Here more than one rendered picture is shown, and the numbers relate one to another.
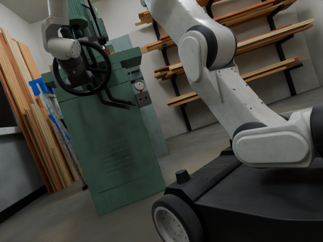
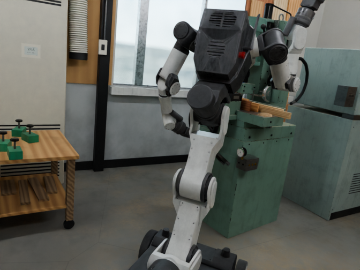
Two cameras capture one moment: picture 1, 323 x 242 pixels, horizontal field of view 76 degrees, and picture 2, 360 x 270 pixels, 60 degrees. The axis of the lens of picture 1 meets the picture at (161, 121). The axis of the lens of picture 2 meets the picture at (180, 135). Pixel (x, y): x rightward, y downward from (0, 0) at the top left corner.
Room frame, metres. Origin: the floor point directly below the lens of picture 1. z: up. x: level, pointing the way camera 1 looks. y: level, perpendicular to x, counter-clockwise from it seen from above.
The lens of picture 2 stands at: (-0.08, -1.37, 1.19)
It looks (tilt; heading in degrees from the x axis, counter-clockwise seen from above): 14 degrees down; 59
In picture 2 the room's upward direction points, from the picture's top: 7 degrees clockwise
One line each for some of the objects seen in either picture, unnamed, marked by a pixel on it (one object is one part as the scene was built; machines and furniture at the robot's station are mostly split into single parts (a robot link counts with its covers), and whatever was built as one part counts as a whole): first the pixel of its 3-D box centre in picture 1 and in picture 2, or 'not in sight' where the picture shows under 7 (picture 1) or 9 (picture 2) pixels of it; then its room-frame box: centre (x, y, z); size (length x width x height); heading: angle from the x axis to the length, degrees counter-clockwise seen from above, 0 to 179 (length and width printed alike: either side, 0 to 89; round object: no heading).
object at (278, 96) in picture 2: (109, 54); (276, 94); (1.61, 0.21, 1.02); 0.09 x 0.07 x 0.12; 98
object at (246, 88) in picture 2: not in sight; (245, 89); (1.43, 0.34, 1.03); 0.14 x 0.07 x 0.09; 8
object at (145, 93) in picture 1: (143, 99); (247, 162); (1.31, 0.06, 0.58); 0.12 x 0.08 x 0.08; 8
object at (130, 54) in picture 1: (94, 66); (233, 112); (1.31, 0.29, 0.87); 0.61 x 0.30 x 0.06; 98
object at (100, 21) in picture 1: (100, 30); not in sight; (1.64, 0.22, 1.23); 0.09 x 0.08 x 0.15; 8
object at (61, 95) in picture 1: (99, 91); (247, 125); (1.53, 0.36, 0.76); 0.57 x 0.45 x 0.09; 8
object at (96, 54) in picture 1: (89, 55); (225, 105); (1.22, 0.28, 0.91); 0.15 x 0.14 x 0.09; 98
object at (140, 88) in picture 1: (139, 87); (241, 153); (1.24, 0.06, 0.65); 0.06 x 0.04 x 0.08; 98
